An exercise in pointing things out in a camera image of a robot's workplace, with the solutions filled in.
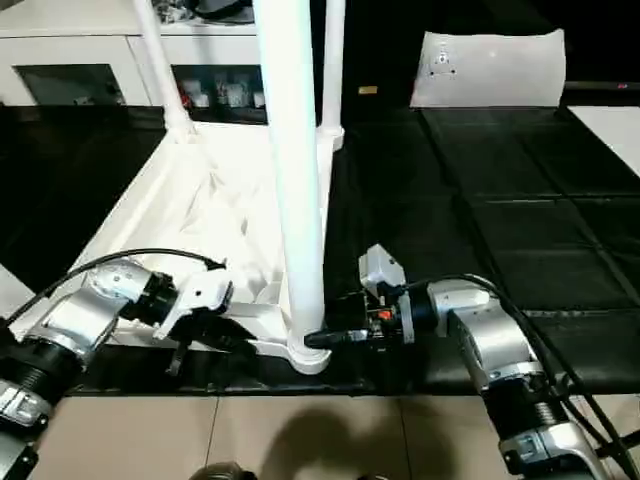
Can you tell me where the white plastic table top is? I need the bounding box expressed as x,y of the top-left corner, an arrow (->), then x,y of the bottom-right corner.
7,119 -> 347,377

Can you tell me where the black table mat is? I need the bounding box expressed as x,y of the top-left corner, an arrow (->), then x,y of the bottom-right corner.
0,102 -> 640,400

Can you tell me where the black cabinet with gold label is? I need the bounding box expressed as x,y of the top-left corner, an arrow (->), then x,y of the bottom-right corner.
342,0 -> 432,114

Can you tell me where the white flat board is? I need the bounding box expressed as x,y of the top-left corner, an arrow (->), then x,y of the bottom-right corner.
568,104 -> 640,180

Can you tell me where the white sideboard cabinet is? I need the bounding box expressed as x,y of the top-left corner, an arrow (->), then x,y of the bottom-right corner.
0,13 -> 267,109

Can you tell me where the grey round bag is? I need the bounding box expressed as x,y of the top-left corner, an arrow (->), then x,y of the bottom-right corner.
192,0 -> 256,22

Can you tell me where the black bundle in plastic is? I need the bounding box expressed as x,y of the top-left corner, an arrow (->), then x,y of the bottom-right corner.
154,0 -> 195,21

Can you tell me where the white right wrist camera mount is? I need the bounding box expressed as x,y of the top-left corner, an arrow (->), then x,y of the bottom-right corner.
357,243 -> 417,345

